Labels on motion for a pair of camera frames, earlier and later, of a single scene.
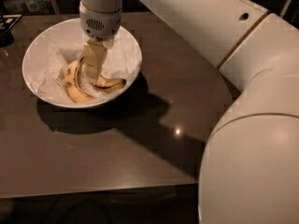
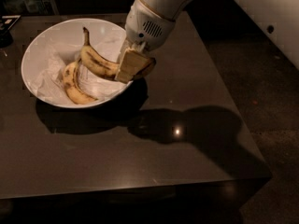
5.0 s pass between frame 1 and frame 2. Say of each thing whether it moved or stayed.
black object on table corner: stayed
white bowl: stayed
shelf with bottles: stayed
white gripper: moved
